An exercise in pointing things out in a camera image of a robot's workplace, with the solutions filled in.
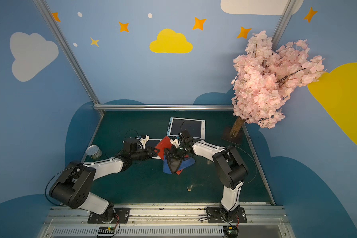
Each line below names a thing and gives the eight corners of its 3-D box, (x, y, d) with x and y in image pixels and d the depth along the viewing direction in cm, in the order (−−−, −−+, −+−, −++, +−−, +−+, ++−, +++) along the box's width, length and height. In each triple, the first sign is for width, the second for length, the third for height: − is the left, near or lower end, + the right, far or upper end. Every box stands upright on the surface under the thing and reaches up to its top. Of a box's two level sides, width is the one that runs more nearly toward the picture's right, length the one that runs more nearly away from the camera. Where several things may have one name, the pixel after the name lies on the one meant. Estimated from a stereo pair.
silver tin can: (88, 159, 96) (83, 154, 91) (92, 149, 101) (88, 144, 96) (100, 159, 97) (96, 155, 92) (104, 150, 101) (100, 145, 96)
